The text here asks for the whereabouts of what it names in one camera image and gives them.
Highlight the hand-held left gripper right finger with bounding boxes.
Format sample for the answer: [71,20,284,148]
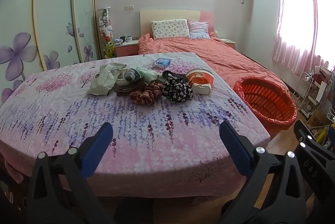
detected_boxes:
[219,120,307,224]

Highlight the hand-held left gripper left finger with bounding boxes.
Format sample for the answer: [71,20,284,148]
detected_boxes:
[26,122,114,224]

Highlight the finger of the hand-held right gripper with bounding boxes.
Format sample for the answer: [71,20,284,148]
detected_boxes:
[297,140,335,203]
[294,120,335,160]

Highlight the orange plastic basket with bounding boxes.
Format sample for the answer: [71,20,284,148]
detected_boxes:
[234,77,297,135]

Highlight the brown hair claw clip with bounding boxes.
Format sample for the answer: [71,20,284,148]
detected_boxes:
[112,75,146,96]

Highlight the black floral scrunchie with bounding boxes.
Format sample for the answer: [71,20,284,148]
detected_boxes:
[161,70,193,104]

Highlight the light green cloth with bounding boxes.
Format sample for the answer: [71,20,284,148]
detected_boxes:
[136,67,164,83]

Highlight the yellow bag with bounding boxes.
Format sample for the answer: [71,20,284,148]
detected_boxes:
[315,127,328,143]

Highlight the cardboard box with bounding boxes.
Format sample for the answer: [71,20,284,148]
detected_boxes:
[306,107,327,130]

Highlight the floral purple pink tablecloth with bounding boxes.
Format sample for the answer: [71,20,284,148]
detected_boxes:
[0,52,271,198]

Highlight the white plastic object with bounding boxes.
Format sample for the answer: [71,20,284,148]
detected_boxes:
[192,83,212,95]

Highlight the grey-green plastic bag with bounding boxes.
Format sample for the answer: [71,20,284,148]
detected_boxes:
[85,63,129,96]

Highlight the red plaid scrunchie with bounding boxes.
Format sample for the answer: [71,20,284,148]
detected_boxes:
[129,81,164,106]

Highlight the red paper cup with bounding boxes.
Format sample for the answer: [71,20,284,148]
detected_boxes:
[185,69,215,88]

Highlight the dark grey cloth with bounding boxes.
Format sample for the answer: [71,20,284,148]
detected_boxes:
[123,68,140,82]

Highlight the yellow green plush toy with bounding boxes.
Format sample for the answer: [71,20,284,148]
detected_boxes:
[104,41,116,58]

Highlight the pink nightstand with clutter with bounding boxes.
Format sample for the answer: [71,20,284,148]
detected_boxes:
[115,40,140,58]

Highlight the pink curtain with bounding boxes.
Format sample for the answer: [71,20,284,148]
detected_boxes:
[272,0,335,78]

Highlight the bed with salmon duvet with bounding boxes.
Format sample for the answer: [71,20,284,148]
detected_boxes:
[138,33,288,95]

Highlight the blue tissue pack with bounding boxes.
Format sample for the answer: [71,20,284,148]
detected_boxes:
[152,58,170,69]

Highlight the hanging plush toys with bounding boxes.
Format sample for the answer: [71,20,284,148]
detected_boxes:
[98,7,116,41]

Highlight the pink striped pillow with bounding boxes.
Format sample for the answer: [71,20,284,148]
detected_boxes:
[188,20,210,39]

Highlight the white floral pillow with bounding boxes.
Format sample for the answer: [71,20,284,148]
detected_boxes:
[151,19,191,40]

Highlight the flower print sliding wardrobe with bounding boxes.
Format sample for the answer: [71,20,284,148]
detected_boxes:
[0,0,101,106]

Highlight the cream and pink headboard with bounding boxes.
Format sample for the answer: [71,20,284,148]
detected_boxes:
[140,9,215,38]

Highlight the white wire rack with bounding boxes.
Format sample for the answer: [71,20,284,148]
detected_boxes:
[292,71,318,117]

